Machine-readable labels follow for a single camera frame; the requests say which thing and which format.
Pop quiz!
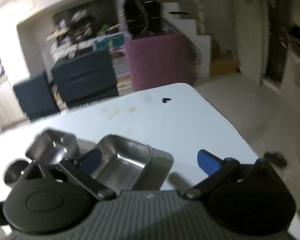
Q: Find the square steel container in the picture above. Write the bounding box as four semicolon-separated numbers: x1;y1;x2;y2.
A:
91;134;153;195

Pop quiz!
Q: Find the rectangular steel container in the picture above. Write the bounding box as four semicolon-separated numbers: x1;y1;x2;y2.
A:
25;129;79;165

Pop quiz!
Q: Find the round steel bowl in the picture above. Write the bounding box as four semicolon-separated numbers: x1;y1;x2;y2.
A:
4;159;30;187

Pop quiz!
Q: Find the left dark blue chair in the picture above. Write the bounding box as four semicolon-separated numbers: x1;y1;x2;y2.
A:
13;72;60;121

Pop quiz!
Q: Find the dark blue chair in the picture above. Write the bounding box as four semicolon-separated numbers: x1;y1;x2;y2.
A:
51;51;119;108
13;72;60;121

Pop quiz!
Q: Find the right dark blue chair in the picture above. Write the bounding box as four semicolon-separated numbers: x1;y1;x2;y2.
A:
51;51;119;108

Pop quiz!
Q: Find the teal prizon sign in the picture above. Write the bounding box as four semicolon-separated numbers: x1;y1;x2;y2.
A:
93;35;125;51

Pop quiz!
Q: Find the maroon chair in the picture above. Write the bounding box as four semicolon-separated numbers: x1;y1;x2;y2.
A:
125;34;196;92

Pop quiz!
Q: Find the cluttered white shelf unit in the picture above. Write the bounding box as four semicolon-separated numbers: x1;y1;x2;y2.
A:
46;8;96;58

